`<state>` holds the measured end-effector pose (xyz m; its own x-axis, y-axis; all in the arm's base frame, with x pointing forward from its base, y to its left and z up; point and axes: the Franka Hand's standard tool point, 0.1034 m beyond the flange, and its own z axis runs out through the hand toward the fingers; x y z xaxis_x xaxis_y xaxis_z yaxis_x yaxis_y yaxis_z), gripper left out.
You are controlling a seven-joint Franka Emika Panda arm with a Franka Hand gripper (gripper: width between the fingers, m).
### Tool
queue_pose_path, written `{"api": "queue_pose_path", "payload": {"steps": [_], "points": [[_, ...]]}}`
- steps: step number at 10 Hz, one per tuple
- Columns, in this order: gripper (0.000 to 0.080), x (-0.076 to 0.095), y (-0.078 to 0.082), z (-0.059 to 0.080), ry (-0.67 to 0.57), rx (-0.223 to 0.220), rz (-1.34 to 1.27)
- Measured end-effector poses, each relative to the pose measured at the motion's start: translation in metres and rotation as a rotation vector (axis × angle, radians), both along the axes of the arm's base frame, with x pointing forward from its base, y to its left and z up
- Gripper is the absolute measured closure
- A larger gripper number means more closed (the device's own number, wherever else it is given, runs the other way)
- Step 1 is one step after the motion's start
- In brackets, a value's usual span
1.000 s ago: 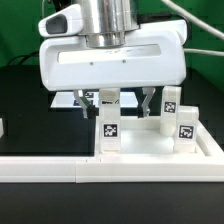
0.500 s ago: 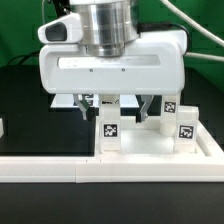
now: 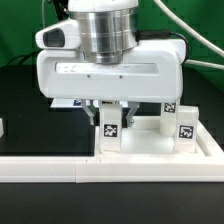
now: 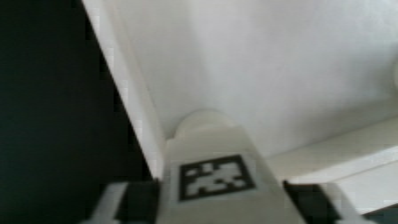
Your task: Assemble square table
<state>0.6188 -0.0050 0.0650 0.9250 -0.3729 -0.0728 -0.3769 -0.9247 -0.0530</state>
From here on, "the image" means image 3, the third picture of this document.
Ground white U-shaped obstacle fence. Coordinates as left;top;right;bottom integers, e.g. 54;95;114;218
0;118;224;184

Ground white sheet with AprilTags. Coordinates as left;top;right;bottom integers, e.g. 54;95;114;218
50;98;128;108

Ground white part at left edge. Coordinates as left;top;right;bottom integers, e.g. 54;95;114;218
0;118;4;138

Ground black cable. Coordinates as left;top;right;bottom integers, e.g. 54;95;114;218
5;51;41;67

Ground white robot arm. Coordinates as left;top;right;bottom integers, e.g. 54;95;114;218
35;0;188;110

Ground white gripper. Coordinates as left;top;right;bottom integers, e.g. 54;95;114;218
35;20;187;128

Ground white square table top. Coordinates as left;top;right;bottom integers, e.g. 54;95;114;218
94;114;224;158

